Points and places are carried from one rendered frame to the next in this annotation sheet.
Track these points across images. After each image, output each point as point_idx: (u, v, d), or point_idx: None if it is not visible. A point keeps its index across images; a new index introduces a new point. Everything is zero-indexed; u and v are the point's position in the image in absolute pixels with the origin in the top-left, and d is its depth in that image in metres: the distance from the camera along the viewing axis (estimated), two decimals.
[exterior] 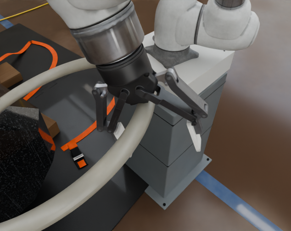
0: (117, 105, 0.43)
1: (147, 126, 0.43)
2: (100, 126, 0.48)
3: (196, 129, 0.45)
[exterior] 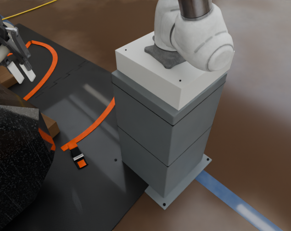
0: None
1: (4, 57, 0.79)
2: None
3: (26, 68, 0.84)
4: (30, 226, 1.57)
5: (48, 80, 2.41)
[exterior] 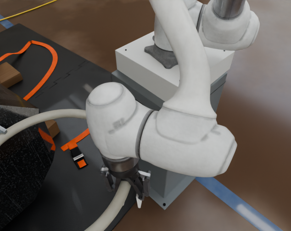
0: (116, 182, 0.70)
1: (126, 195, 0.70)
2: (109, 189, 0.75)
3: None
4: (30, 226, 1.57)
5: (48, 80, 2.41)
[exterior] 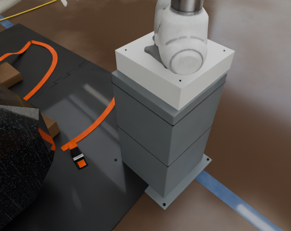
0: None
1: None
2: None
3: None
4: (30, 226, 1.57)
5: (48, 80, 2.41)
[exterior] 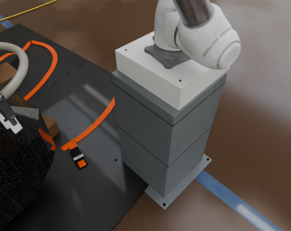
0: None
1: (19, 85, 0.88)
2: None
3: (11, 123, 0.85)
4: (30, 226, 1.57)
5: (48, 80, 2.41)
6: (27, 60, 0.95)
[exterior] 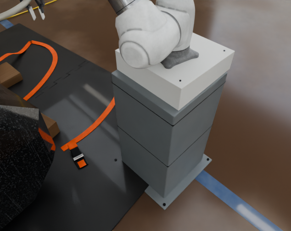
0: None
1: None
2: None
3: (41, 11, 1.48)
4: (30, 226, 1.57)
5: (48, 80, 2.41)
6: None
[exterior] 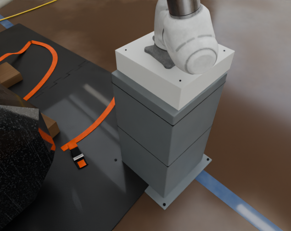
0: None
1: None
2: None
3: None
4: (30, 226, 1.57)
5: (48, 80, 2.41)
6: None
